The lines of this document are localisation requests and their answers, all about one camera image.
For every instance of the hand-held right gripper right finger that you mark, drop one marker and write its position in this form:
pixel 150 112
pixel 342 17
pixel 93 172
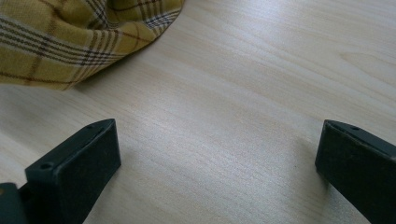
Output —
pixel 358 168

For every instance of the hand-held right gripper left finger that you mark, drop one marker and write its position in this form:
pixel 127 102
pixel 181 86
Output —
pixel 77 174

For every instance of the yellow plaid cloth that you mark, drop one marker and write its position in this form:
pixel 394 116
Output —
pixel 62 40

